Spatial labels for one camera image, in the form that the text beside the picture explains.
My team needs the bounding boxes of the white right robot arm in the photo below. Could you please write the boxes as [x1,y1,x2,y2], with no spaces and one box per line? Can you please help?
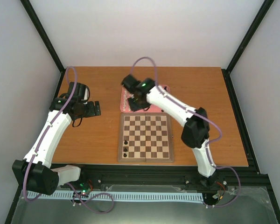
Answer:
[121,74,216,179]

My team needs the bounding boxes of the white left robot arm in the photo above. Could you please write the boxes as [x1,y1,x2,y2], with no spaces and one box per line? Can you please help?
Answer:
[12,82,101,195]

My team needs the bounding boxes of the pink plastic tray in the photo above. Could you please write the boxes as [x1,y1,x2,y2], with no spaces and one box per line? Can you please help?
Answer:
[119,86,164,113]

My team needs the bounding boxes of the wooden chessboard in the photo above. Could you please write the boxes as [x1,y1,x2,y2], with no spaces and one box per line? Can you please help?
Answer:
[118,112,175,162]

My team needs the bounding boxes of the black aluminium frame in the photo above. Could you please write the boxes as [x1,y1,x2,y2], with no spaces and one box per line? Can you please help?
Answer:
[12,0,280,224]

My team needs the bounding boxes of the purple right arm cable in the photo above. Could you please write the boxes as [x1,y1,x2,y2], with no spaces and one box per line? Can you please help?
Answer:
[130,56,241,208]

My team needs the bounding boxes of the light blue cable duct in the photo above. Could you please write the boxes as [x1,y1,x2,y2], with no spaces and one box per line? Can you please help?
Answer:
[27,190,203,203]

